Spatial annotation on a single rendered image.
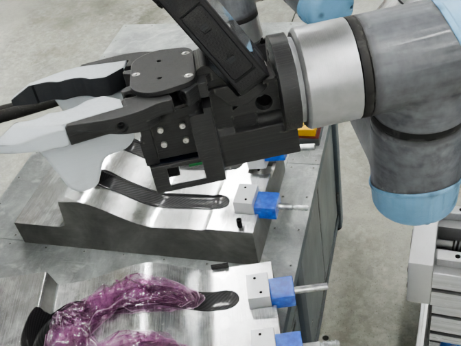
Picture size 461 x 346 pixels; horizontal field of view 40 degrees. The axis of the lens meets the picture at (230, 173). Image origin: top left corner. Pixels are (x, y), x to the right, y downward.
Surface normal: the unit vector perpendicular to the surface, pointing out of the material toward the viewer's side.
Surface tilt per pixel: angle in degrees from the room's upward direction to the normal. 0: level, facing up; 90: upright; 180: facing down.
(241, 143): 82
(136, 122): 83
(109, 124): 82
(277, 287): 0
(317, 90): 71
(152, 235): 90
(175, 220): 3
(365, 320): 0
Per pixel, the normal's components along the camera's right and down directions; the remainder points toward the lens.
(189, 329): 0.30, -0.73
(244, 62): 0.07, 0.52
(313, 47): -0.10, -0.42
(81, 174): 0.33, 0.48
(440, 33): -0.04, -0.15
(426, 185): -0.04, 0.67
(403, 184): -0.42, 0.65
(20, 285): -0.15, -0.73
